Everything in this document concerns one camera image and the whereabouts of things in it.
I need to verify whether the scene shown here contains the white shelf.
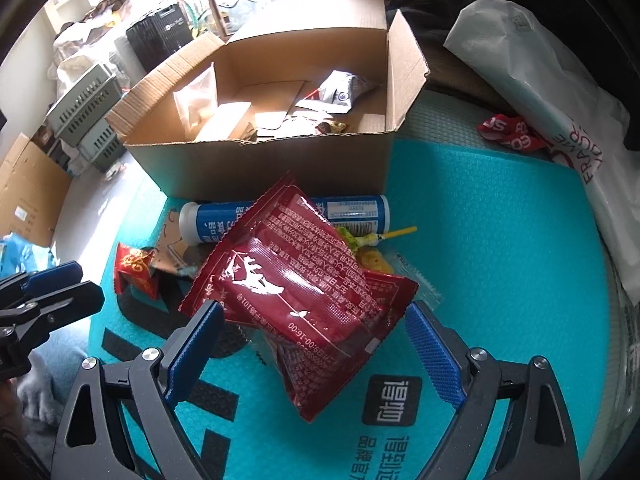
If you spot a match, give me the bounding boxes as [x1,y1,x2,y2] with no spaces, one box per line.
[45,0,88,31]

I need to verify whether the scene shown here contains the blue plastic bag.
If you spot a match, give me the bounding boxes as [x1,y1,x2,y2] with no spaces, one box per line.
[0,232,58,281]

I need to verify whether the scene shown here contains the green slotted crate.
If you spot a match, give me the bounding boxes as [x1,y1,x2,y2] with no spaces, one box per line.
[77,115,132,173]

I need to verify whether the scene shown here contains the grey snack packet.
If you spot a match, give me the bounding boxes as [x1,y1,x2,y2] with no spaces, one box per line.
[295,71,378,116]

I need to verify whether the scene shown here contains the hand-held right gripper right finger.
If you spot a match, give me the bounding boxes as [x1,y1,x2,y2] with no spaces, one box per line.
[404,301,581,480]

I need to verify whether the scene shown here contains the pale green storage bag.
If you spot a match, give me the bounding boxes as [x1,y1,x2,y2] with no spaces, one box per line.
[220,0,273,36]

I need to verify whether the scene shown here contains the yellow lollipop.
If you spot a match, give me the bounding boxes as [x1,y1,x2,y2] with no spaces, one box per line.
[335,225,417,256]

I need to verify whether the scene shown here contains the brown card with drawing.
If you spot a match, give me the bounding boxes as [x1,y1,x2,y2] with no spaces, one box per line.
[150,232,211,278]

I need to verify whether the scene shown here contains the white plastic bag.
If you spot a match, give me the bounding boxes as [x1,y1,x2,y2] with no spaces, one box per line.
[442,0,640,306]

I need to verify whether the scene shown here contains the pale green sofa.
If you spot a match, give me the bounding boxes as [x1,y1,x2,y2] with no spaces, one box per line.
[400,90,640,480]

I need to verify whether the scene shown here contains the white cloth cover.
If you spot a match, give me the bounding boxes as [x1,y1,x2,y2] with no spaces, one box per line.
[52,25,131,96]

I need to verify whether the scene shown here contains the black folding crate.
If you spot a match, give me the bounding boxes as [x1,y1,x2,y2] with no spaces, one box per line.
[125,2,196,73]

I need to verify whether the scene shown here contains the teal bubble mailer mat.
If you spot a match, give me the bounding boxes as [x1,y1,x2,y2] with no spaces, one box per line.
[87,137,626,480]

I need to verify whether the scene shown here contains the brown cardboard box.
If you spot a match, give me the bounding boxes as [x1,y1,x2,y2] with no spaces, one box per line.
[105,0,432,213]

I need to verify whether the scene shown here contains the closed brown carton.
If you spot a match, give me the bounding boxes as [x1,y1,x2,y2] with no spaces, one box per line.
[0,132,73,248]

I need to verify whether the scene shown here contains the clear plastic packet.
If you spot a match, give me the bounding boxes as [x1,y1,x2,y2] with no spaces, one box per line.
[173,62,219,138]

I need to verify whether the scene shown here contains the dark red snack packet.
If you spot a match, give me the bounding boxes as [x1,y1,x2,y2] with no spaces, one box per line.
[179,172,396,361]
[252,267,420,422]

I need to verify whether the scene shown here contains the small red gold candy packet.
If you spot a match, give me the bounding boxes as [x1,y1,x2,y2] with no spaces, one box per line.
[114,242,160,300]

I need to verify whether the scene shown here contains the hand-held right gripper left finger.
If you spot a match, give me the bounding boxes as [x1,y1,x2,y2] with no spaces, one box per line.
[55,300,226,480]

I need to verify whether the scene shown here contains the stacked grey plastic baskets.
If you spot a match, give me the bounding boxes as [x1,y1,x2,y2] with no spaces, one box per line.
[46,62,121,141]

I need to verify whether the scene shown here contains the blue white tablet tube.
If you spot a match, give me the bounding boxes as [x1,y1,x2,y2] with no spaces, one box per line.
[179,195,391,247]

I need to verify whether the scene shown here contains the brown cardboard piece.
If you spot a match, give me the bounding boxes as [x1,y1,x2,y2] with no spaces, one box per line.
[192,101,256,142]

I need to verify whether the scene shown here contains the small red printed wrapper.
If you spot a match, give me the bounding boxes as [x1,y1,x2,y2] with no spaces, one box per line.
[475,114,548,153]

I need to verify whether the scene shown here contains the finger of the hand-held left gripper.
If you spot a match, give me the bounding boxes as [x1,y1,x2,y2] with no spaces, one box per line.
[0,261,83,311]
[0,281,106,356]

